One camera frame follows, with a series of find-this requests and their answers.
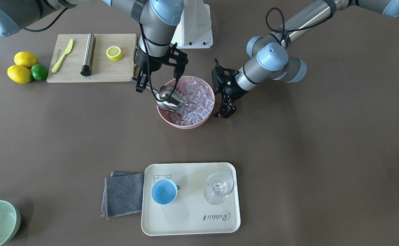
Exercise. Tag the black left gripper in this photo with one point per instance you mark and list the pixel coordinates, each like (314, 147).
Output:
(230, 87)

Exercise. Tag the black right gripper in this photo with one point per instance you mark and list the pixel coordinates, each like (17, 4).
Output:
(142, 62)

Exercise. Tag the pink bowl of ice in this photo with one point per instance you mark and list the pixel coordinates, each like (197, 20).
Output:
(198, 102)

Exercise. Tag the metal ice scoop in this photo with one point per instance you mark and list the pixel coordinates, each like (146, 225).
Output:
(173, 100)

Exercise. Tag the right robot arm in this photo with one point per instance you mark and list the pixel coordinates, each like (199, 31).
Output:
(157, 20)

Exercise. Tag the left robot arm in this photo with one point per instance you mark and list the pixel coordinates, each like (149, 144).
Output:
(269, 58)

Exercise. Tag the light blue cup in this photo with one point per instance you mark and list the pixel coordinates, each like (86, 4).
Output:
(164, 192)

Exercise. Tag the half lemon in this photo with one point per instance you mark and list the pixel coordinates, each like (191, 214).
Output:
(114, 53)

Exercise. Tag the bamboo cutting board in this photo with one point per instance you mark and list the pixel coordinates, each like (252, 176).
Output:
(103, 69)

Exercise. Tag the steel muddler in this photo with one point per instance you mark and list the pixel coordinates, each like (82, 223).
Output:
(86, 69)

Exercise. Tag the clear wine glass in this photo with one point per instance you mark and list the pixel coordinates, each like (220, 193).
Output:
(219, 186)

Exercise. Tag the yellow plastic knife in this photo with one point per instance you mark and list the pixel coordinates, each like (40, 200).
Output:
(67, 51)

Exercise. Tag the green lime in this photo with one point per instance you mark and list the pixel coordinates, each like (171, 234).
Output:
(39, 72)

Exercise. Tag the cream rabbit tray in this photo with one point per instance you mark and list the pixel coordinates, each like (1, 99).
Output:
(189, 213)

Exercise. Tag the upper yellow lemon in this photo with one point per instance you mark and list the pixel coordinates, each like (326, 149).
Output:
(26, 59)

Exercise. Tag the yellow lemon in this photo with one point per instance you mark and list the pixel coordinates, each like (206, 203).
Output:
(19, 74)
(26, 59)

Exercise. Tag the lower yellow lemon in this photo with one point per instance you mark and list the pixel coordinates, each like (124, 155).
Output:
(19, 74)

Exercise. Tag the grey folded cloth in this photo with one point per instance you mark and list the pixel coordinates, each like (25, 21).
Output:
(122, 194)

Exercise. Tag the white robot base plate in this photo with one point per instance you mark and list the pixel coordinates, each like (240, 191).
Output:
(194, 30)

